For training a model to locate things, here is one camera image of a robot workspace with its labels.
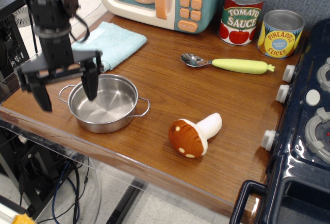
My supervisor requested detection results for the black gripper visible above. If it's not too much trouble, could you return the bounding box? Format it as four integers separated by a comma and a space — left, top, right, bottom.
16, 36, 103, 112

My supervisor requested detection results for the silver metal pot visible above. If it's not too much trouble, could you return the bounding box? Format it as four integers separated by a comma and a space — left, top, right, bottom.
58, 74, 151, 134

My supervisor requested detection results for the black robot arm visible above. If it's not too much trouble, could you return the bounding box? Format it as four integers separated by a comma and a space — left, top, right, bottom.
15, 0, 103, 112

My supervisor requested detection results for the light blue folded cloth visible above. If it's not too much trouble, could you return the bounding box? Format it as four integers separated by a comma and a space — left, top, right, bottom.
72, 22, 147, 72

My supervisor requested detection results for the plush brown mushroom toy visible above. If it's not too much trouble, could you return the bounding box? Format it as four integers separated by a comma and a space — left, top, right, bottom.
168, 113, 222, 158

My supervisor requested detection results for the yellow object bottom left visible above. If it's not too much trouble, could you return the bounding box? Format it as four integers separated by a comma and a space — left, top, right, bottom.
12, 214, 35, 224

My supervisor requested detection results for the toy microwave oven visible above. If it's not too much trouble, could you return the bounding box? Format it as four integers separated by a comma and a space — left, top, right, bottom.
96, 0, 227, 34

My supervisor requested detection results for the black table leg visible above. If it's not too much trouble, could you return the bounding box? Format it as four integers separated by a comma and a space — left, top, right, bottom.
106, 186, 140, 224

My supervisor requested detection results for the tomato sauce can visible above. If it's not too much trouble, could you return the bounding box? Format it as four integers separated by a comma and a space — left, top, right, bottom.
219, 0, 265, 45

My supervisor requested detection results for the pineapple slices can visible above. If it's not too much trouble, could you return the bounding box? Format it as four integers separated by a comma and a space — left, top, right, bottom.
257, 9, 305, 59

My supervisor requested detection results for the dark blue toy stove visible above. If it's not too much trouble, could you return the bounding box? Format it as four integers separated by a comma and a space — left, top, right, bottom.
230, 19, 329, 223

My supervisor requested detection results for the black cable under table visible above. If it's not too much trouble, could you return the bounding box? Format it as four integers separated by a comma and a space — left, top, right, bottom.
38, 156, 91, 224

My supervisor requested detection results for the blue cable under table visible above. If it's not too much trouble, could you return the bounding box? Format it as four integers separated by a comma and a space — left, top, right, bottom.
51, 161, 80, 224

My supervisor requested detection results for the spoon with green handle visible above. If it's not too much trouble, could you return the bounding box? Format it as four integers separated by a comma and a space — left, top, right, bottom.
181, 53, 275, 74

